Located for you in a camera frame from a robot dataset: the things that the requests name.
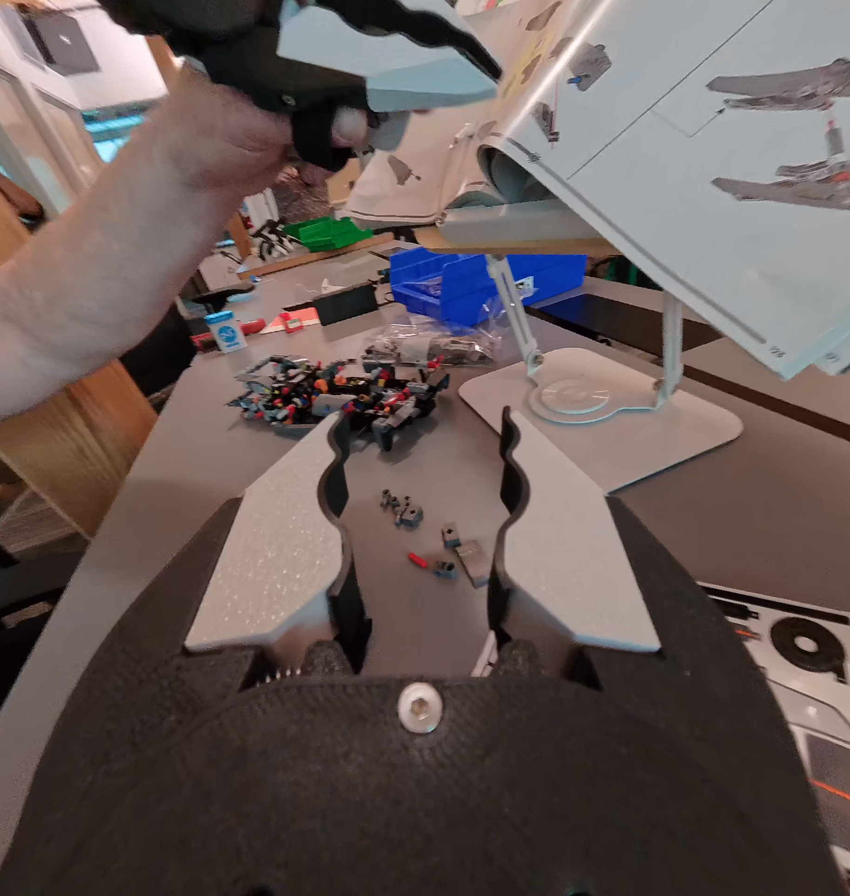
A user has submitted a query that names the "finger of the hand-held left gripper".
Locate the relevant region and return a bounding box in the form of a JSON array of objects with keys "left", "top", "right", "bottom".
[{"left": 276, "top": 0, "right": 504, "bottom": 152}]

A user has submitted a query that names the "blue white small box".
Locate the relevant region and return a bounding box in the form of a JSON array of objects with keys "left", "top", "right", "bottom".
[{"left": 205, "top": 311, "right": 248, "bottom": 355}]

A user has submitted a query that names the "white black device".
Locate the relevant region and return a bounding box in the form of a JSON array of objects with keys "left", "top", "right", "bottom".
[{"left": 252, "top": 218, "right": 300, "bottom": 259}]

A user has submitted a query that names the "blue plastic bin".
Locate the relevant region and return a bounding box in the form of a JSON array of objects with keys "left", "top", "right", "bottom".
[{"left": 390, "top": 246, "right": 588, "bottom": 328}]

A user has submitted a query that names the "person's left hand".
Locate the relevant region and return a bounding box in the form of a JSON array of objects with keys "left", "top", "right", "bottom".
[{"left": 160, "top": 66, "right": 296, "bottom": 198}]

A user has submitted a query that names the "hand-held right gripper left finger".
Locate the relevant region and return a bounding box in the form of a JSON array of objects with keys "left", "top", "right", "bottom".
[{"left": 183, "top": 412, "right": 373, "bottom": 676}]

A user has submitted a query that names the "lego sticker sheet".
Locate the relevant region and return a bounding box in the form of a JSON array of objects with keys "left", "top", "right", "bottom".
[{"left": 701, "top": 581, "right": 850, "bottom": 896}]

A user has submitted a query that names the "clear bag of lego parts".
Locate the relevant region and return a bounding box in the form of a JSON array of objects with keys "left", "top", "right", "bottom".
[{"left": 362, "top": 323, "right": 503, "bottom": 369}]

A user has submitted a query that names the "partly built lego car model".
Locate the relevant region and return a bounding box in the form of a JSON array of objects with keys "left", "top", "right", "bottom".
[{"left": 229, "top": 353, "right": 451, "bottom": 452}]

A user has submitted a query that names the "lego instruction booklet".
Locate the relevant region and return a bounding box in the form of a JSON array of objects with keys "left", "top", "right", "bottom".
[{"left": 341, "top": 0, "right": 850, "bottom": 382}]

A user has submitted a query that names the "grey lego plate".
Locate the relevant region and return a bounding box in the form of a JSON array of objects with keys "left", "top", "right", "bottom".
[{"left": 456, "top": 540, "right": 493, "bottom": 589}]

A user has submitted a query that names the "person's left forearm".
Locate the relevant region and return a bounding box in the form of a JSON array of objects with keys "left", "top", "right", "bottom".
[{"left": 0, "top": 105, "right": 272, "bottom": 429}]

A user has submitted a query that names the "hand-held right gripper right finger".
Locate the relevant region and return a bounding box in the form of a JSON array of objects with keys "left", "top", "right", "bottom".
[{"left": 488, "top": 407, "right": 661, "bottom": 669}]

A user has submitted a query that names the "black wall box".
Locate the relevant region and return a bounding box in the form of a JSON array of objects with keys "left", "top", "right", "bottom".
[{"left": 22, "top": 10, "right": 102, "bottom": 78}]

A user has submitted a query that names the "white book stand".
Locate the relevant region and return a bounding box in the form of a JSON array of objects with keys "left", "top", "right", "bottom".
[{"left": 435, "top": 126, "right": 743, "bottom": 495}]

